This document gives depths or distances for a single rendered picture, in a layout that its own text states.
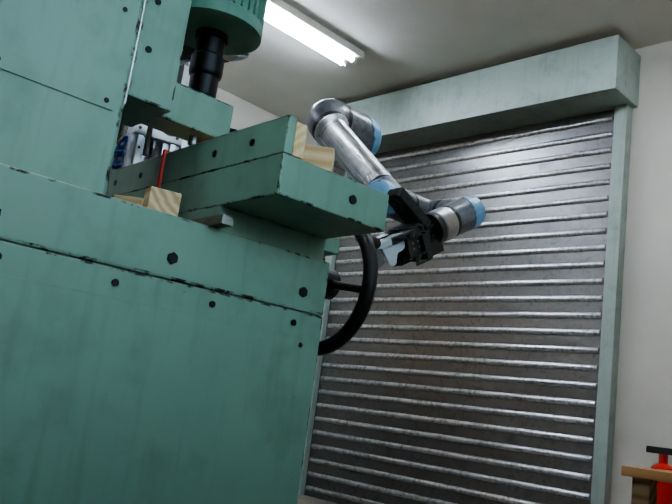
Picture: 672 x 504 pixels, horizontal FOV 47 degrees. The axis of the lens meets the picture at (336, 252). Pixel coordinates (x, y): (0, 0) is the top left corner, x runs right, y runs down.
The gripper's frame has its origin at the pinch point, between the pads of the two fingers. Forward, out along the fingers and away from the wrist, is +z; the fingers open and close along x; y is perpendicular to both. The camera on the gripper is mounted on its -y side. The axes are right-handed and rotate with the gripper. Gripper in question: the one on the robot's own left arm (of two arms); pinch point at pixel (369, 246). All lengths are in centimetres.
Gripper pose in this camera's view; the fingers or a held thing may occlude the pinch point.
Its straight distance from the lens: 154.4
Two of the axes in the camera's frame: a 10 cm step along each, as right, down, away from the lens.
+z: -7.1, 3.0, -6.4
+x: -6.6, 0.4, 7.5
